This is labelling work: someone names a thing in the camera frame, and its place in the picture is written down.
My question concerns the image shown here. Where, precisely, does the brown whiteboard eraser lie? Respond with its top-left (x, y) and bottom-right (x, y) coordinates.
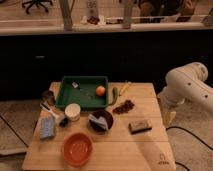
top-left (128, 120), bottom-right (152, 134)

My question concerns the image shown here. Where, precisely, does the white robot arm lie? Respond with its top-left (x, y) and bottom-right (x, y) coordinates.
top-left (157, 62), bottom-right (213, 127)

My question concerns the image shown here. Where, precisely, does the dark bowl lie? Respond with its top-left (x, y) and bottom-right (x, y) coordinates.
top-left (89, 110), bottom-right (114, 133)

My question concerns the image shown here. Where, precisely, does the grey cloth in bowl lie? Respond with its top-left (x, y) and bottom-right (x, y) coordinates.
top-left (88, 114), bottom-right (108, 130)

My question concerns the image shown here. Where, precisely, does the red plastic bowl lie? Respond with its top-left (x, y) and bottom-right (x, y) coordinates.
top-left (61, 132), bottom-right (93, 167)

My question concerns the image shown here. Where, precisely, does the brown dried food pile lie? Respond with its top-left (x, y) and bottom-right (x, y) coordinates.
top-left (112, 100), bottom-right (134, 114)

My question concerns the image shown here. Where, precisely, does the green chili pepper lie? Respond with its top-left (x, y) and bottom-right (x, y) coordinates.
top-left (108, 87), bottom-right (118, 106)

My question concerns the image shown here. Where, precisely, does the orange fruit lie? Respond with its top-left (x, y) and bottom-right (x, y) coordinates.
top-left (96, 86), bottom-right (106, 97)

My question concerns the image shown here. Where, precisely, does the green plastic tray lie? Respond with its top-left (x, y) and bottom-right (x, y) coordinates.
top-left (56, 76), bottom-right (108, 110)

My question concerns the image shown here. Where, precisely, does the white cup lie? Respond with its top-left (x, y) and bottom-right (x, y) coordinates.
top-left (65, 103), bottom-right (81, 121)

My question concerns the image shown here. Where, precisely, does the small metal clip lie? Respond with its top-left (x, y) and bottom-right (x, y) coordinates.
top-left (72, 82), bottom-right (79, 89)

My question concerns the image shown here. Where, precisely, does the small black object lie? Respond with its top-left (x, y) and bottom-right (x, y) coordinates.
top-left (59, 118), bottom-right (69, 127)

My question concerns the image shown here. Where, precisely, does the blue sponge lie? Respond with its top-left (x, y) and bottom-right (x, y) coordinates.
top-left (40, 117), bottom-right (55, 139)

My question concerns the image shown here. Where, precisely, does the black office chair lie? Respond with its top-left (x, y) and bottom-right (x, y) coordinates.
top-left (22, 0), bottom-right (53, 14)

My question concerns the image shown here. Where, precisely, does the black cable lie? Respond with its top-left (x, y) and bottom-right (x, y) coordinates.
top-left (165, 125), bottom-right (213, 151)

